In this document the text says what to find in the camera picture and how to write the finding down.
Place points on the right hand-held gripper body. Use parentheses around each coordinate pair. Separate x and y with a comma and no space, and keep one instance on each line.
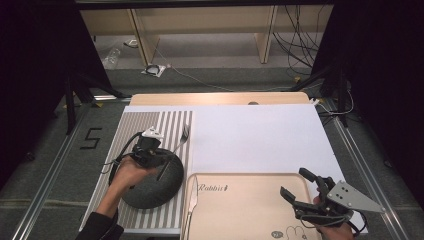
(346,198)

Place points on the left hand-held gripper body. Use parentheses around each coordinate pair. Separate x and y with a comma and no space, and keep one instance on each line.
(148,146)

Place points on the silver knife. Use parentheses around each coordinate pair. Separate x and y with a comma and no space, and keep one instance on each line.
(192,200)

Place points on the light wooden tray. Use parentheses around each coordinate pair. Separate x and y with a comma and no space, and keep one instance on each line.
(246,210)

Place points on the person's left hand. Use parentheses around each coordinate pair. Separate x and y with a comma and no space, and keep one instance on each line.
(128,173)

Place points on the person's right hand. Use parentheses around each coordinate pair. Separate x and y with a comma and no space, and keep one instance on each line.
(336,232)

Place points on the black round plate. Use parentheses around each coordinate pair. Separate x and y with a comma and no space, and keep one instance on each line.
(153,190)

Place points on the grey striped placemat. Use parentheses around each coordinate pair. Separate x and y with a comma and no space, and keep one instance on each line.
(133,123)

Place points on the white board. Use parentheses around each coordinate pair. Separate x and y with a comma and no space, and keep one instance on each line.
(260,140)

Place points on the light wooden table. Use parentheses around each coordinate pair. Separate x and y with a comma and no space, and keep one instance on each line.
(216,98)

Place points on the floor socket box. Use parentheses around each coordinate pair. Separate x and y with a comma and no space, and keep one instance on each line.
(154,70)

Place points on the black tripod stand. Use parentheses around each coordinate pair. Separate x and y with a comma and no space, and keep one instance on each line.
(70,103)
(341,93)

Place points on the clear plastic bottle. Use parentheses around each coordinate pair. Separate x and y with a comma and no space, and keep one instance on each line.
(112,58)

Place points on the black curtain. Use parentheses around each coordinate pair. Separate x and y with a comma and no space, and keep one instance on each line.
(36,66)
(383,66)

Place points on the aluminium floor rail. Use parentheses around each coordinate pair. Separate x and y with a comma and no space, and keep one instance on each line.
(370,173)
(50,173)

